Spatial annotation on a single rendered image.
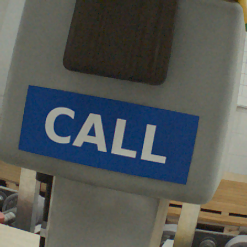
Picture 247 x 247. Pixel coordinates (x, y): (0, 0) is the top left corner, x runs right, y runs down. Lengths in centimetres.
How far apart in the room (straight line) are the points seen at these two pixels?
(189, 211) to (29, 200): 31
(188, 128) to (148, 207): 3
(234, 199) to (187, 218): 480
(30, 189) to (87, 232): 116
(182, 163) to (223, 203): 593
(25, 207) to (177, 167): 120
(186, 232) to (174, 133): 114
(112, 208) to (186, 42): 6
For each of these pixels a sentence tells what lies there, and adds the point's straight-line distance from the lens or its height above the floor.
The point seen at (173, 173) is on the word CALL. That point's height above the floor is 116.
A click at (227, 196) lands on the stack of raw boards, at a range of 613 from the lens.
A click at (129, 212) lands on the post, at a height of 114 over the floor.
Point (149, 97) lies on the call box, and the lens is 21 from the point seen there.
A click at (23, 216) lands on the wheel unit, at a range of 141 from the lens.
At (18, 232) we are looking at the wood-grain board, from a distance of 120.
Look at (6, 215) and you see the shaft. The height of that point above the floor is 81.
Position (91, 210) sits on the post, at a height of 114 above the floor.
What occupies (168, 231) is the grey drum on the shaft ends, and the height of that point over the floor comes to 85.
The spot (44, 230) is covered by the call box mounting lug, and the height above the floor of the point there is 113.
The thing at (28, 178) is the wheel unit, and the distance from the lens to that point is 139.
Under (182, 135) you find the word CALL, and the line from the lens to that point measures 21.
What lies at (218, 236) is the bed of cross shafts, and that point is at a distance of 187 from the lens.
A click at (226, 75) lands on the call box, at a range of 21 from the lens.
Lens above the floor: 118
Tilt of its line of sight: 3 degrees down
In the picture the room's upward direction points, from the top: 10 degrees clockwise
